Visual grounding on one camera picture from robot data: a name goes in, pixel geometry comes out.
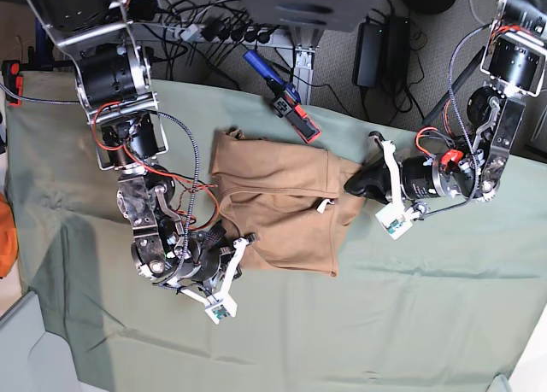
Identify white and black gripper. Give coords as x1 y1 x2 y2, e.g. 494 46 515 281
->
161 221 256 324

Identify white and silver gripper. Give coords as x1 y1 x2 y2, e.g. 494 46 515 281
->
344 132 427 239

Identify tan brown T-shirt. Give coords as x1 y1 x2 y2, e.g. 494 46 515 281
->
210 129 365 277

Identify robot arm with silver motor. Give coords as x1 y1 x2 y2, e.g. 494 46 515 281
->
168 0 545 282

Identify blue bar clamp centre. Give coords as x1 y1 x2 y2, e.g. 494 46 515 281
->
243 50 321 143

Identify blue bar clamp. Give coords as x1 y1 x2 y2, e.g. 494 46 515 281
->
1 46 54 97
243 50 321 143

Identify black power adapter left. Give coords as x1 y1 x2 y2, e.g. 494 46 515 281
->
352 22 383 88

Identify black power adapter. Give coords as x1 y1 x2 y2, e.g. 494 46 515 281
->
385 15 410 81
352 22 383 88

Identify sage green table cloth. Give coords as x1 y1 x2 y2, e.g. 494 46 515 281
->
6 72 546 391

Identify black power adapter right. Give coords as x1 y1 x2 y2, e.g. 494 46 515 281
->
385 15 410 81

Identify orange cloth at edge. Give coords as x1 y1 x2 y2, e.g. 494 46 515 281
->
0 194 18 279

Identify white power strip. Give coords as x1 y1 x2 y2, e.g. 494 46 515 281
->
149 22 206 42

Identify white plastic bin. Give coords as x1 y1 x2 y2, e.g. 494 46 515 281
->
1 291 81 391

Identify blue bar clamp left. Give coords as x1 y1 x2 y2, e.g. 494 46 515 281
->
1 46 54 97

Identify robot arm with orange wires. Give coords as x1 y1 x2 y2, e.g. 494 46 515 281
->
27 0 208 285

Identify aluminium frame post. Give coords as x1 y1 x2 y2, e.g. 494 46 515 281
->
290 26 323 105

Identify white cable on floor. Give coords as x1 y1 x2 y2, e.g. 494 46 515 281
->
463 0 492 26

